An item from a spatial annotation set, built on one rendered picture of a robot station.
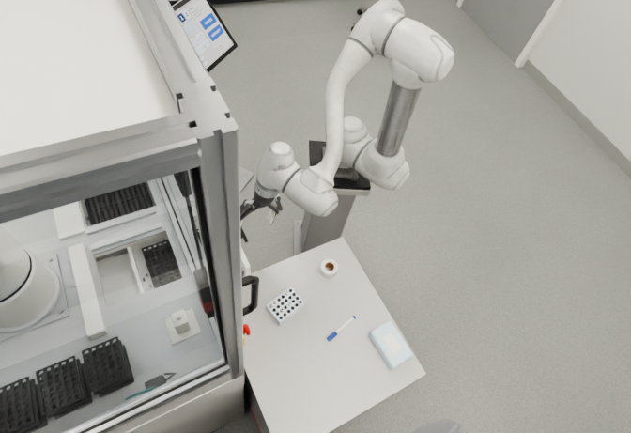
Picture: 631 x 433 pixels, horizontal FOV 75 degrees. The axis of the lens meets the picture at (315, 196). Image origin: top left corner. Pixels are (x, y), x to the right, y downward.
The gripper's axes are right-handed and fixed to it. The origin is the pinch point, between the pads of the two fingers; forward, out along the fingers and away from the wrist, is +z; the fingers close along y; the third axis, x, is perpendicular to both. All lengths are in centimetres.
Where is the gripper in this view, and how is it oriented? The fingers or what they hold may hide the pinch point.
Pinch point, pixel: (253, 223)
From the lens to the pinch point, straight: 160.5
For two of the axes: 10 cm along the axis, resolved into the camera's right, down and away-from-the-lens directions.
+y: -8.3, 1.8, -5.3
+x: 4.6, 7.6, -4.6
